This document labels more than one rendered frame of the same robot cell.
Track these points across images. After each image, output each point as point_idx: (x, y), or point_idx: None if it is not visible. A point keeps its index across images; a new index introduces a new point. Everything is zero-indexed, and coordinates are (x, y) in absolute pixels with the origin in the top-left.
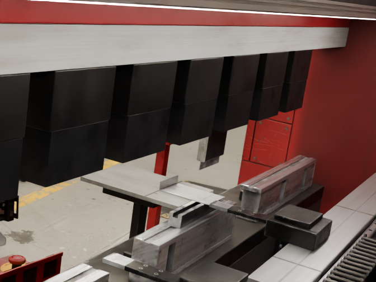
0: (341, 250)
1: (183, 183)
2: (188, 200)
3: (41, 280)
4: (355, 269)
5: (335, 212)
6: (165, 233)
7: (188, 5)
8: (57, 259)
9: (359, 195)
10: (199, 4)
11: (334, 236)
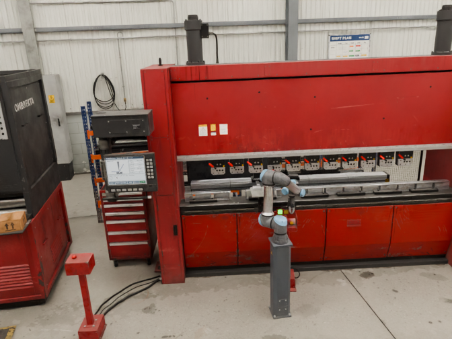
0: None
1: (252, 190)
2: (261, 187)
3: (282, 214)
4: None
5: (235, 181)
6: (274, 188)
7: None
8: (277, 210)
9: (217, 181)
10: None
11: (249, 179)
